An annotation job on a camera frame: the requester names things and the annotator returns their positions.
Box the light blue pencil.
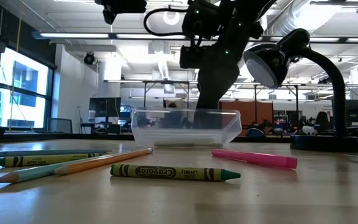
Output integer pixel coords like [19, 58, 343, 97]
[0, 148, 113, 159]

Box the yellow cable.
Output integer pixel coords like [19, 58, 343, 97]
[0, 0, 35, 132]

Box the clear plastic supply box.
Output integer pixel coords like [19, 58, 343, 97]
[131, 107, 244, 149]

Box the orange partition panel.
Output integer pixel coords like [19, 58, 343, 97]
[219, 101, 274, 137]

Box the orange pencil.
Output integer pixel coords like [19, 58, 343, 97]
[53, 147, 154, 175]

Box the black metal table frame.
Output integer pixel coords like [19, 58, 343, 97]
[0, 132, 291, 144]

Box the dark mesh office chair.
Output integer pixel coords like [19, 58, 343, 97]
[48, 118, 73, 134]

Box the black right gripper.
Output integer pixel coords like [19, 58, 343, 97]
[194, 30, 245, 130]

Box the black computer monitor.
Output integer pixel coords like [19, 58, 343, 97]
[88, 96, 122, 118]

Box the person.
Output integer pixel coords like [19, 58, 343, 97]
[314, 111, 331, 133]

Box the dark computer monitor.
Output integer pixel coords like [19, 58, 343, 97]
[345, 99, 358, 127]

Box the white ring lamp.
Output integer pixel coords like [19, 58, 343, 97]
[162, 9, 181, 26]

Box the black right camera cable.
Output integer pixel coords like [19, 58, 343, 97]
[143, 7, 188, 37]

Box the black gooseneck desk lamp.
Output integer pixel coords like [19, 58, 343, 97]
[242, 27, 358, 153]

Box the blue chair back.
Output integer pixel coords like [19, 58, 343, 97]
[246, 128, 267, 139]

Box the long ceiling light bar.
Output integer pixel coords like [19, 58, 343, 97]
[31, 30, 358, 44]

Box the pink highlighter pen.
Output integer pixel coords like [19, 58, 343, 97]
[211, 148, 298, 170]

